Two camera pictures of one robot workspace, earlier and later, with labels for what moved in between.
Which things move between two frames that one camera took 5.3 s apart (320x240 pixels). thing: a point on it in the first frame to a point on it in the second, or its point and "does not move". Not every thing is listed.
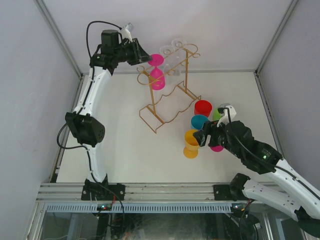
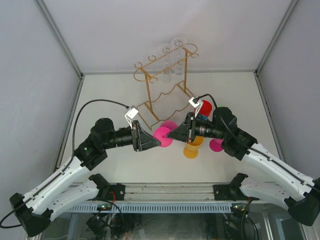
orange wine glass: [191, 144] does not move
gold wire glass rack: [170, 95] does not move
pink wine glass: [157, 76] to [160, 133]
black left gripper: [139, 56] to [141, 140]
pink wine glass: [217, 148] does not move
